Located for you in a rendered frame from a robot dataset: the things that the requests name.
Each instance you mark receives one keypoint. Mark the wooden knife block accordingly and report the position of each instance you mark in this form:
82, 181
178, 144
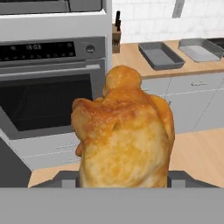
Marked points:
116, 40

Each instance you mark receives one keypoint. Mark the pale grey drawer front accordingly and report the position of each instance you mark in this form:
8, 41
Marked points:
156, 85
180, 84
43, 151

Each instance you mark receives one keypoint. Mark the grey hanging wall tool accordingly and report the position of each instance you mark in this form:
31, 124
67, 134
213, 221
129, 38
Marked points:
178, 8

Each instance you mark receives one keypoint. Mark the golden roasted chicken drumstick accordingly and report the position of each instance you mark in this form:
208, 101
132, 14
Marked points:
125, 137

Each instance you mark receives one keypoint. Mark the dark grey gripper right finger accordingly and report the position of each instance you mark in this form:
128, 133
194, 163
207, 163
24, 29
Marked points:
178, 178

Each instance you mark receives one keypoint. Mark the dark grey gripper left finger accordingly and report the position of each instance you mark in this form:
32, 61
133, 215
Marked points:
68, 178

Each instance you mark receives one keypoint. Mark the dark grey tupperware container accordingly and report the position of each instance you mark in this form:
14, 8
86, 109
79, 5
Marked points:
161, 56

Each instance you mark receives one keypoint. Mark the black tray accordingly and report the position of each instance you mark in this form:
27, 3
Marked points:
218, 42

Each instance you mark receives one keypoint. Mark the light grey tupperware container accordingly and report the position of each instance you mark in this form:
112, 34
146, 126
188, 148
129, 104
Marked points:
201, 50

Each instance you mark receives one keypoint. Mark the stainless steel microwave oven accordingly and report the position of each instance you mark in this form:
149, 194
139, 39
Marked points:
49, 5

